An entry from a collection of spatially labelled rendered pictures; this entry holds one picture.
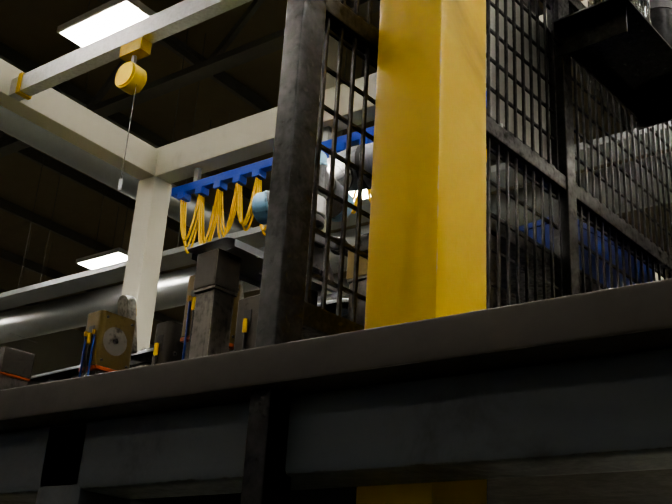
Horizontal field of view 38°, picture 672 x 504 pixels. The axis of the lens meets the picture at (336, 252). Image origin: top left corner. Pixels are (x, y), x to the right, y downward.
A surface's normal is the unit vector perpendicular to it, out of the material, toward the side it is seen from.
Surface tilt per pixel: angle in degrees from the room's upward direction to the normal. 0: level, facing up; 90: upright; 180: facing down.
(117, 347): 90
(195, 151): 90
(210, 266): 90
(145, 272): 90
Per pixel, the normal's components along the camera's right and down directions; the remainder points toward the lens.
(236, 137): -0.59, -0.34
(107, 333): 0.76, -0.21
